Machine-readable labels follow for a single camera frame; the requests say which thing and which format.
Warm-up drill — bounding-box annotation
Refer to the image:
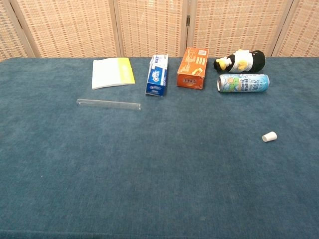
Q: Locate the blue velvet tablecloth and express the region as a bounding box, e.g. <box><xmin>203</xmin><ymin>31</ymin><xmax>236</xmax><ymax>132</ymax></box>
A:
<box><xmin>0</xmin><ymin>56</ymin><xmax>319</xmax><ymax>239</ymax></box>

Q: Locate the light blue drink can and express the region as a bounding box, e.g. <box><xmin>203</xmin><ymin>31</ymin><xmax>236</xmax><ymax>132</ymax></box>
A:
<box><xmin>217</xmin><ymin>73</ymin><xmax>271</xmax><ymax>94</ymax></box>

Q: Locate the small white cap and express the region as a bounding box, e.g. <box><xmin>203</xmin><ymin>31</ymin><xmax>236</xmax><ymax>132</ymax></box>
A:
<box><xmin>262</xmin><ymin>132</ymin><xmax>278</xmax><ymax>143</ymax></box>

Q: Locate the orange cardboard box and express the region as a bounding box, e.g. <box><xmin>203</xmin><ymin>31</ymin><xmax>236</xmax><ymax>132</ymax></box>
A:
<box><xmin>176</xmin><ymin>47</ymin><xmax>209</xmax><ymax>90</ymax></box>

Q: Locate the black white penguin plush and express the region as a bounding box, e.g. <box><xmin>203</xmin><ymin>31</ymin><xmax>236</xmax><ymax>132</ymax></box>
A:
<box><xmin>213</xmin><ymin>49</ymin><xmax>266</xmax><ymax>74</ymax></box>

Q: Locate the woven bamboo folding screen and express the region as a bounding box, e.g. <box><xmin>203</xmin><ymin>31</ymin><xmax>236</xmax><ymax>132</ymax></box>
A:
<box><xmin>0</xmin><ymin>0</ymin><xmax>319</xmax><ymax>62</ymax></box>

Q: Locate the white and yellow notepad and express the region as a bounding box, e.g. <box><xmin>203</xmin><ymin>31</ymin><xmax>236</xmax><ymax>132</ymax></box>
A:
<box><xmin>92</xmin><ymin>57</ymin><xmax>136</xmax><ymax>90</ymax></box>

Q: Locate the clear glass test tube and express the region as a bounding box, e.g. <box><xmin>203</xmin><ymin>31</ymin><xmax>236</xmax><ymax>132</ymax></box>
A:
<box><xmin>76</xmin><ymin>99</ymin><xmax>143</xmax><ymax>112</ymax></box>

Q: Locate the blue white toothpaste box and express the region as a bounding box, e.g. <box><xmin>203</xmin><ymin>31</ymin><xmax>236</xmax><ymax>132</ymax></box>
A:
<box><xmin>145</xmin><ymin>54</ymin><xmax>169</xmax><ymax>97</ymax></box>

